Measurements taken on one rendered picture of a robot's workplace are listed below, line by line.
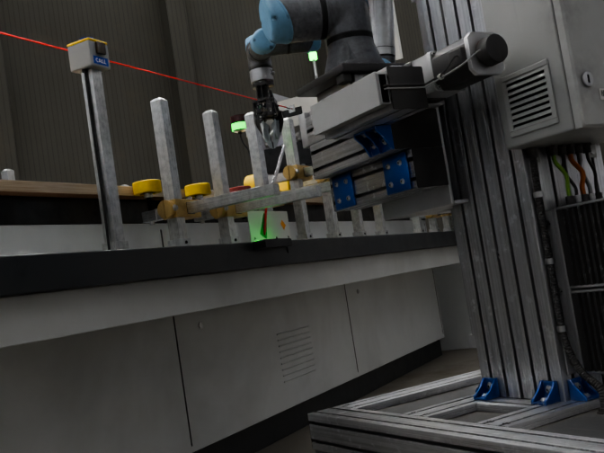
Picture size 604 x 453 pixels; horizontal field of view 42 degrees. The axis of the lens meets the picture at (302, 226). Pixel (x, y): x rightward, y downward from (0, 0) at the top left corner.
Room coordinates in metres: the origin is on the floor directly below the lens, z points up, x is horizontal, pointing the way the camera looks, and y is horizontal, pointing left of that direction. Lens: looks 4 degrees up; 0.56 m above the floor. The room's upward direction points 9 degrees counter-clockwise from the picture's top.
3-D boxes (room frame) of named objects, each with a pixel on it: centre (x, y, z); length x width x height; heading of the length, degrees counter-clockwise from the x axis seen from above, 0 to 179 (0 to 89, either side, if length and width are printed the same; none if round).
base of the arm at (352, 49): (1.92, -0.19, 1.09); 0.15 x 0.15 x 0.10
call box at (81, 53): (1.90, 0.46, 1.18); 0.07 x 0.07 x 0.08; 63
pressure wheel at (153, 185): (2.21, 0.42, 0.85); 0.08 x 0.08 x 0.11
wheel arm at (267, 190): (2.12, 0.24, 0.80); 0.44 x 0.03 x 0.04; 63
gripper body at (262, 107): (2.48, 0.05, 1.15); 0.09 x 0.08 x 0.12; 173
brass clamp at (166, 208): (2.15, 0.33, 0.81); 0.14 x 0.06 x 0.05; 153
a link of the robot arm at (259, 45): (2.40, 0.02, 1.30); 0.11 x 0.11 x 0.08; 11
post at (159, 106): (2.13, 0.34, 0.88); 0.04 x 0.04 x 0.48; 63
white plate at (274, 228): (2.54, 0.10, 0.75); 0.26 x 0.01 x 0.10; 153
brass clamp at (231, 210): (2.37, 0.21, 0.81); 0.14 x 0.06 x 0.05; 153
